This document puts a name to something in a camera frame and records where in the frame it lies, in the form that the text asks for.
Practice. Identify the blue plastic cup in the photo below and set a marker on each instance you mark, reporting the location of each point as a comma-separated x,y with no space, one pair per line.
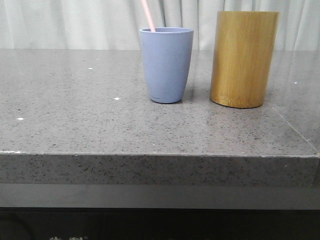
166,56

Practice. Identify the pink chopstick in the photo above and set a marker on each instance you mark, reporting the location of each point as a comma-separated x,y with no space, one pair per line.
148,15

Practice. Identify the bamboo cylinder holder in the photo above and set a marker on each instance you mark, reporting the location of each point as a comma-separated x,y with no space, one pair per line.
243,51

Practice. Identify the white curtain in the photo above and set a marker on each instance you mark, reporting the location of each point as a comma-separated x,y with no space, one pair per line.
115,24

